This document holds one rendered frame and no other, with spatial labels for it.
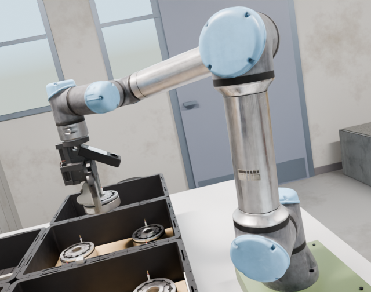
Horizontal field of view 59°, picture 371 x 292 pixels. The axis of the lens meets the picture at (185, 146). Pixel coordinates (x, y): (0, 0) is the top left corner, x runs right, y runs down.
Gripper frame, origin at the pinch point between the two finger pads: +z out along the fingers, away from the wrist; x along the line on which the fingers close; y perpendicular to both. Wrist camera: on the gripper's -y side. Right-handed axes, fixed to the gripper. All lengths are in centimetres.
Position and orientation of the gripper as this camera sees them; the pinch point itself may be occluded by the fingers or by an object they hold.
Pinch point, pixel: (101, 204)
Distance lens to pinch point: 97.6
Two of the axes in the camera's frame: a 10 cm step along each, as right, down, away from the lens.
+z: 1.9, 9.5, 2.4
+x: 1.5, 2.1, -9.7
